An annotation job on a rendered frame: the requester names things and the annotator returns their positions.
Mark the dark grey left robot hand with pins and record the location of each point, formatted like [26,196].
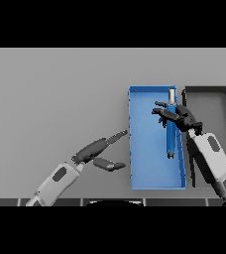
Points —
[91,150]

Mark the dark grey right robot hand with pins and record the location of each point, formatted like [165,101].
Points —
[181,118]

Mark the blue pipe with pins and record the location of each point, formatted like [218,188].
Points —
[171,132]

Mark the dark grey bin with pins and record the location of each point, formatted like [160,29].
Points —
[214,109]

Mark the blue bin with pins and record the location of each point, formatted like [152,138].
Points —
[151,155]

